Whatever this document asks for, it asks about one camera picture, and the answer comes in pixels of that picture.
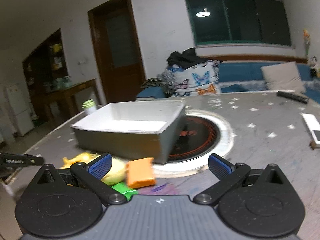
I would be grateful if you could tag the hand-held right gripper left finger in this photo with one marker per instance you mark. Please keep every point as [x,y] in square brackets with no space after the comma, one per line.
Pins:
[101,167]

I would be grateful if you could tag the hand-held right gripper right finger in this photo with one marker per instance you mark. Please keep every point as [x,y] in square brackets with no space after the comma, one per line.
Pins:
[220,167]

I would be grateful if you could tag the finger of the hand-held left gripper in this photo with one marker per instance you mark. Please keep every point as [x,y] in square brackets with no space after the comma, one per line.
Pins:
[22,160]

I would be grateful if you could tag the yellow plush toy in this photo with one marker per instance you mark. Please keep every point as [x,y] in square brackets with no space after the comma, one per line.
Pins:
[116,172]

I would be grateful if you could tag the orange-yellow plush toy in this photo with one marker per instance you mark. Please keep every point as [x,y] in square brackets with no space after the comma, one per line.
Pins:
[80,158]

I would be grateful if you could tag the green packet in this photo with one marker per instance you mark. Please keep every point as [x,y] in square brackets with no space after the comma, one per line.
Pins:
[122,190]

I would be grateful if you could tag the white rectangular container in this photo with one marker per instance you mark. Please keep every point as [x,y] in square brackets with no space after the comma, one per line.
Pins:
[125,140]

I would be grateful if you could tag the orange block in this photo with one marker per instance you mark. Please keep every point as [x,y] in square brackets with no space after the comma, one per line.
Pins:
[140,172]

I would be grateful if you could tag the round induction cooktop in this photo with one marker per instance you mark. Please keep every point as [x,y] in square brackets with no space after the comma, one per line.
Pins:
[200,135]

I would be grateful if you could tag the white refrigerator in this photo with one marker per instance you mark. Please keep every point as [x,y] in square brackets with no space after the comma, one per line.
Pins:
[20,110]

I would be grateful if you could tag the white bottle with green lid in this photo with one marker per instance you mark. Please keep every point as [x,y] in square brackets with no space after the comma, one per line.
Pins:
[89,107]

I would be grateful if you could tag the purple wrapper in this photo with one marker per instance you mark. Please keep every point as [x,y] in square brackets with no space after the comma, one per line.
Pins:
[160,189]

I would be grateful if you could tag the wooden side table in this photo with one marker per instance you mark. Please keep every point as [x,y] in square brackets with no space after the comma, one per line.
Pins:
[72,87]

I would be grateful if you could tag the butterfly print pillow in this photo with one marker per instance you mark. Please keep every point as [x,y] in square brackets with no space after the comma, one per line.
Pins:
[200,80]

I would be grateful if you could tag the brown wooden door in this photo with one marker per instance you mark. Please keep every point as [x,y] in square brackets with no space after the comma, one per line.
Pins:
[117,75]

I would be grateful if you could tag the dark wooden cabinet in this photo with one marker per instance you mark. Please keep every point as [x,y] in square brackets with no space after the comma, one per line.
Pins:
[40,67]

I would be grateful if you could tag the striped cloth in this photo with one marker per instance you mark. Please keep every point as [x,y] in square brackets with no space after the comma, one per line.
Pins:
[152,86]

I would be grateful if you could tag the blue sofa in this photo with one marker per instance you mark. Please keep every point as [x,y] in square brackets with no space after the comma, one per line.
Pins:
[240,72]

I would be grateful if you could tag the white remote control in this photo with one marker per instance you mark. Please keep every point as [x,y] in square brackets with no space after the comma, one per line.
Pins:
[312,126]

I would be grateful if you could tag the black remote control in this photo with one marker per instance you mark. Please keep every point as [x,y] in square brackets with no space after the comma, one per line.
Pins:
[292,96]

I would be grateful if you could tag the grey pillow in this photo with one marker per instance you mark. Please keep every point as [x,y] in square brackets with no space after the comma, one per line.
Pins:
[282,77]

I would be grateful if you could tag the black clothes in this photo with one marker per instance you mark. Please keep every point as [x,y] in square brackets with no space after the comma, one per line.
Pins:
[185,57]

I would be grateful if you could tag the panda plush toy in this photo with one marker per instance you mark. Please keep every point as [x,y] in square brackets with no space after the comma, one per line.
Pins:
[314,63]

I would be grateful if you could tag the dark window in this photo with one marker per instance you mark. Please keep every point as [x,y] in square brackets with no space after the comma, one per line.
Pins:
[237,17]

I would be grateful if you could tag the artificial flower decoration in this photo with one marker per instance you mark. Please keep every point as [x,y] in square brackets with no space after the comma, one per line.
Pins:
[307,41]

